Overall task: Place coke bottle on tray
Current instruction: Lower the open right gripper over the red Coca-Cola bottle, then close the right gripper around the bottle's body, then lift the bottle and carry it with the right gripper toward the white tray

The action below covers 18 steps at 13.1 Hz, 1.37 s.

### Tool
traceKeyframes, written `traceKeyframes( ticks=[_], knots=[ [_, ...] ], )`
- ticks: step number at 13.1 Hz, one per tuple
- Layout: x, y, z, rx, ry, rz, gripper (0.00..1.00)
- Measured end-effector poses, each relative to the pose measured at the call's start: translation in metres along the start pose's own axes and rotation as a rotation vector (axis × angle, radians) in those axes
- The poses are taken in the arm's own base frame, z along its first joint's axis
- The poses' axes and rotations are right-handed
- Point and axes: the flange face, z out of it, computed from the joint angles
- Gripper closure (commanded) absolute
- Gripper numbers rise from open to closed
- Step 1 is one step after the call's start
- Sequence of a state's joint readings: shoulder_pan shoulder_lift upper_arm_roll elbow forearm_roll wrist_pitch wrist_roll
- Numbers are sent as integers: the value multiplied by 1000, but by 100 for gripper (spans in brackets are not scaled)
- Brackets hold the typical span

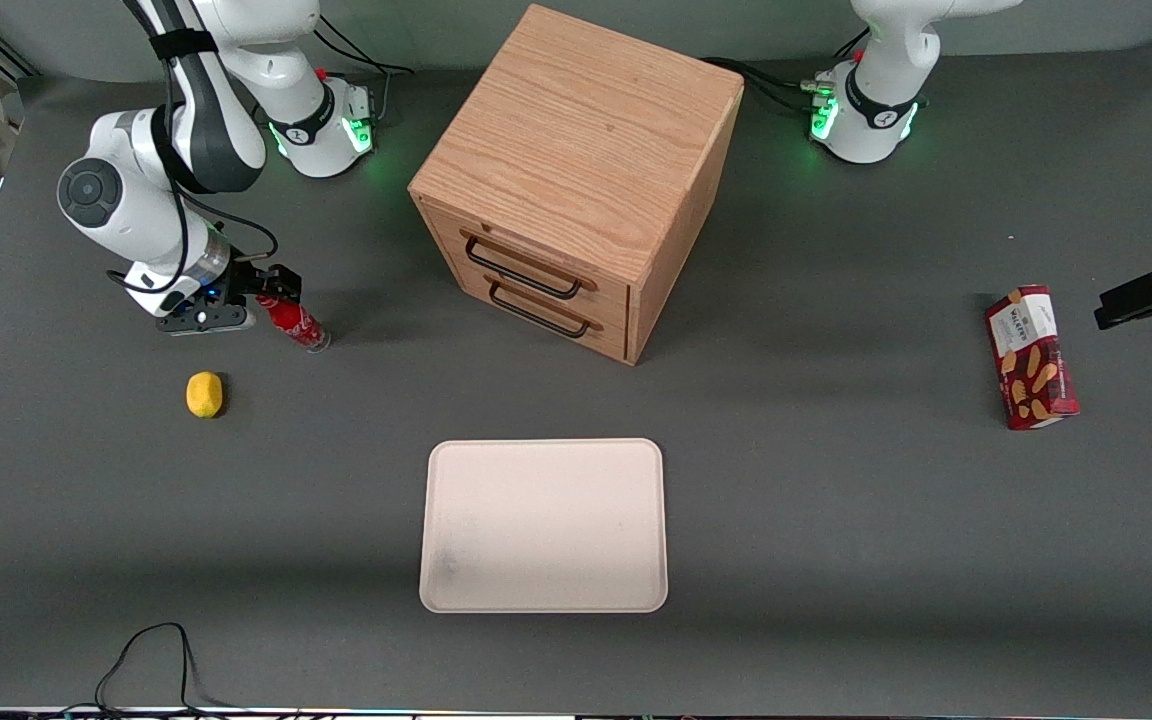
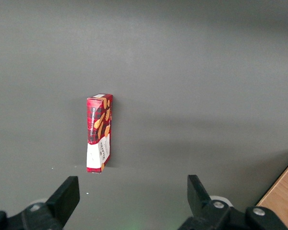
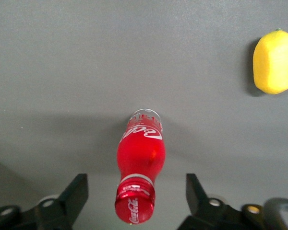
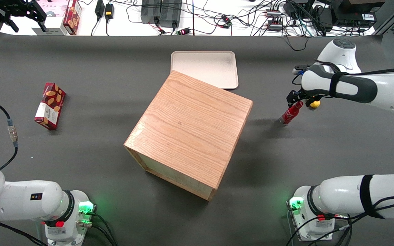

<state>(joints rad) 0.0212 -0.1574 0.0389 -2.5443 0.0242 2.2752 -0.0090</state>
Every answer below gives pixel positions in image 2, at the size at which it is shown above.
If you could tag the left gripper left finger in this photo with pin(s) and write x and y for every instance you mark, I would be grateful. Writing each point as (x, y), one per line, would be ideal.
(62, 201)

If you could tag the red shortbread cookie box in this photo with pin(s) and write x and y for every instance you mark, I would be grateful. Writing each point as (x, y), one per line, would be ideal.
(98, 129)

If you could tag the wooden drawer cabinet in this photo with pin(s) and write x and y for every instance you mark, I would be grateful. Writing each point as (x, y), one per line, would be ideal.
(283, 198)

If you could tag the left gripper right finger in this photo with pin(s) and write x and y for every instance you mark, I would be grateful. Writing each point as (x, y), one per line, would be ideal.
(199, 201)

